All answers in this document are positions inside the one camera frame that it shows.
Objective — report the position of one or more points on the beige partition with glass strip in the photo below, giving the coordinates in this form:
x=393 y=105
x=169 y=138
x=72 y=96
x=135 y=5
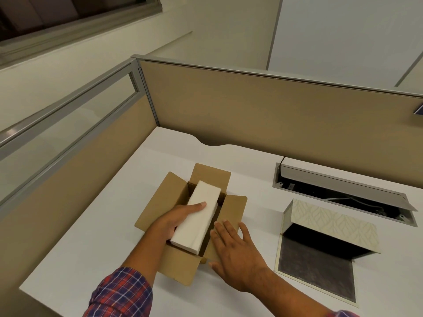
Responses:
x=66 y=161

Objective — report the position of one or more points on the brown cardboard box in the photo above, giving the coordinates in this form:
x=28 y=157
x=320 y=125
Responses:
x=158 y=207

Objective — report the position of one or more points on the person's right hand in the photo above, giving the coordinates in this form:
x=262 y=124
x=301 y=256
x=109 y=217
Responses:
x=238 y=254

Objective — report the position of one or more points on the white tissues stack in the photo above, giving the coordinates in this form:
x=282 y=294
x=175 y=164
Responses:
x=198 y=224

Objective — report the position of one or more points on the person's left forearm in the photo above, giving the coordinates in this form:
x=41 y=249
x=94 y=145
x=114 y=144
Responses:
x=132 y=277

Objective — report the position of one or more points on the person's left hand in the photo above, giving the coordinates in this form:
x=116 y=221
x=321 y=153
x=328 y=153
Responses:
x=175 y=219

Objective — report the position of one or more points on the dark window with grey frame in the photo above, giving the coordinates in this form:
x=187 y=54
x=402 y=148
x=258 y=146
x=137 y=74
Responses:
x=49 y=16

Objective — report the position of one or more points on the person's right forearm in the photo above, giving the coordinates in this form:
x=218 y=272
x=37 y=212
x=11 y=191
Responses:
x=297 y=297

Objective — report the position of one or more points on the beige partition panel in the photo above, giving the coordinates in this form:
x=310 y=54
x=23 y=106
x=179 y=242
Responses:
x=264 y=112

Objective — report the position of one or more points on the grey leaf-patterned tissue box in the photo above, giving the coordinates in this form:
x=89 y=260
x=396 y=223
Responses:
x=330 y=224

